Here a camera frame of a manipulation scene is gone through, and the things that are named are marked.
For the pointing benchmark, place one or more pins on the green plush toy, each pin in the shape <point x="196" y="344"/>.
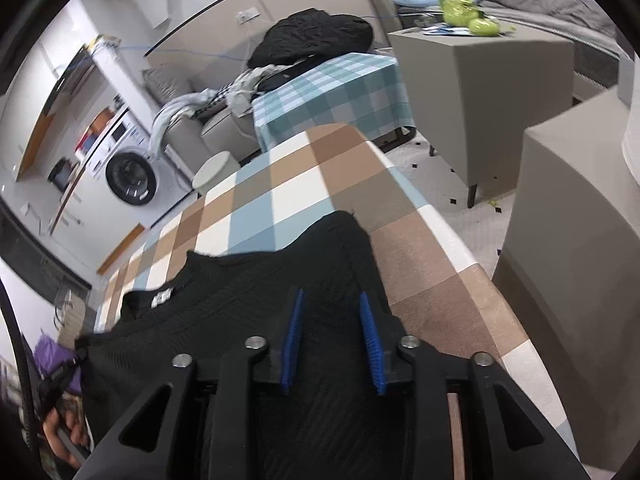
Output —
<point x="460" y="12"/>

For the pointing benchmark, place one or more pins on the white wall socket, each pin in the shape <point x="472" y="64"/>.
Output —
<point x="247" y="15"/>

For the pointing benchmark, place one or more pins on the white washing machine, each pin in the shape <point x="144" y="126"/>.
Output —
<point x="130" y="175"/>

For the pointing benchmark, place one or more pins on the black cooking pot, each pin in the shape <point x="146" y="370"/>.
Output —
<point x="60" y="174"/>

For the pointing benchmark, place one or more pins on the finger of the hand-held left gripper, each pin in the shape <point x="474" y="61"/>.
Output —
<point x="82" y="349"/>

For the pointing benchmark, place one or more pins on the beige sofa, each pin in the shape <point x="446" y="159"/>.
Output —
<point x="220" y="130"/>

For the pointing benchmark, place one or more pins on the grey quilt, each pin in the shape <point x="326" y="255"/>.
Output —
<point x="540" y="0"/>

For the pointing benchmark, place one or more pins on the red box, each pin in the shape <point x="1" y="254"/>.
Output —
<point x="87" y="141"/>

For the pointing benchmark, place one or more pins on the person's left hand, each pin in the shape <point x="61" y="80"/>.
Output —
<point x="55" y="432"/>

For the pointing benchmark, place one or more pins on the black quilted jacket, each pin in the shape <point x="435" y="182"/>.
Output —
<point x="315" y="35"/>

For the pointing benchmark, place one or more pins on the light blue pillow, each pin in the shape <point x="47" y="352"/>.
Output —
<point x="415" y="0"/>

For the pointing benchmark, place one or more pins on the blue white packet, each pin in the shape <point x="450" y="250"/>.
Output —
<point x="445" y="30"/>

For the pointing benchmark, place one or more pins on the grey white garment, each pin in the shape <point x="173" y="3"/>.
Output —
<point x="172" y="115"/>

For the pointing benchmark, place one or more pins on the teal checked covered table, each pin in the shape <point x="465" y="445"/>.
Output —
<point x="340" y="95"/>

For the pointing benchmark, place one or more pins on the copper cooking pot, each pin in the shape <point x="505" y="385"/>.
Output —
<point x="102" y="119"/>

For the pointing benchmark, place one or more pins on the grey cushion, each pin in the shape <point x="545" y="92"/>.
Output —
<point x="165" y="85"/>

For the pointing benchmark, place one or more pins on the brown blue checked tablecloth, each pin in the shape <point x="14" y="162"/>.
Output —
<point x="300" y="175"/>

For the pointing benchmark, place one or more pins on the light grey garment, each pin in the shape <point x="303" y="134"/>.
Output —
<point x="250" y="85"/>

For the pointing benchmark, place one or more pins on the white wall cabinets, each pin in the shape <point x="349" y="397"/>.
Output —
<point x="35" y="125"/>

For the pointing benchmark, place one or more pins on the round white stool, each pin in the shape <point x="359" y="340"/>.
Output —
<point x="215" y="172"/>

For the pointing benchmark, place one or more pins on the white base cabinets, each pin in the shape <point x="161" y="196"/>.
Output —
<point x="90" y="200"/>

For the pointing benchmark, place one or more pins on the black knit sweater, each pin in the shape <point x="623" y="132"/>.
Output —
<point x="320" y="270"/>

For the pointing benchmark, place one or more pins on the woven laundry basket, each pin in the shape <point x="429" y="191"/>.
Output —
<point x="75" y="315"/>

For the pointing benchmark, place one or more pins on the beige side table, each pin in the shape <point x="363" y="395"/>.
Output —
<point x="490" y="90"/>

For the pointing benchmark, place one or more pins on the black white houndstooth pillow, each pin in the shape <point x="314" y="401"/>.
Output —
<point x="215" y="100"/>

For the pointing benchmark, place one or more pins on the purple bag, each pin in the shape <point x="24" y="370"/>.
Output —
<point x="47" y="352"/>

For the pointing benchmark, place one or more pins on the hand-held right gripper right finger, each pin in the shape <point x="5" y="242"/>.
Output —
<point x="372" y="345"/>

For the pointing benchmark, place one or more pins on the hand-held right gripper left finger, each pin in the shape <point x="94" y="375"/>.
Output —
<point x="292" y="340"/>

